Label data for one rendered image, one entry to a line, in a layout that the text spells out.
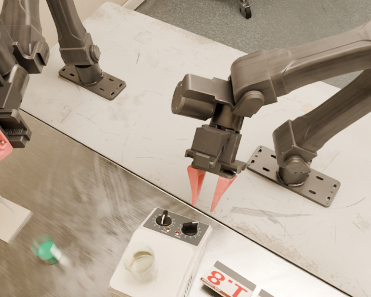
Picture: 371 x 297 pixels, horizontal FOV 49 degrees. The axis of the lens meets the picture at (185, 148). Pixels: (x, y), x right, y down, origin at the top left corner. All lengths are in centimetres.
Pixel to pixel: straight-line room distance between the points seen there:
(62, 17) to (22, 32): 24
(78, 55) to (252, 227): 58
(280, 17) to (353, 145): 187
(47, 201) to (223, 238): 40
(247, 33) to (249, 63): 201
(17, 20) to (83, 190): 40
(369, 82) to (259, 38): 194
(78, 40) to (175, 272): 58
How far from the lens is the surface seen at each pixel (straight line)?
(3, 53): 68
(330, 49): 65
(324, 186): 93
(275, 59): 65
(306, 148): 80
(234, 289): 80
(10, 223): 98
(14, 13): 79
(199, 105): 67
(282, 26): 273
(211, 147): 62
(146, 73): 115
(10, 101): 67
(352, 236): 90
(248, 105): 64
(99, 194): 94
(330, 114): 76
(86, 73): 111
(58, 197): 97
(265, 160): 94
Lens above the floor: 170
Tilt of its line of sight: 55 degrees down
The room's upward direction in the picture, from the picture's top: 7 degrees counter-clockwise
